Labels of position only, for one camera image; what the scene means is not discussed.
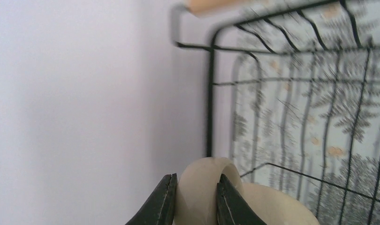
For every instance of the beige floral mug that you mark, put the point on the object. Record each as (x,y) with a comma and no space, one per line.
(196,196)

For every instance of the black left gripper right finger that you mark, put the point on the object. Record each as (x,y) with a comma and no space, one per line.
(232,209)

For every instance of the floral patterned table mat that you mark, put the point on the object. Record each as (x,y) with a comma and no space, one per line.
(317,118)

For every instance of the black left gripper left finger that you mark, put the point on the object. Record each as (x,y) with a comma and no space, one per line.
(159,207)

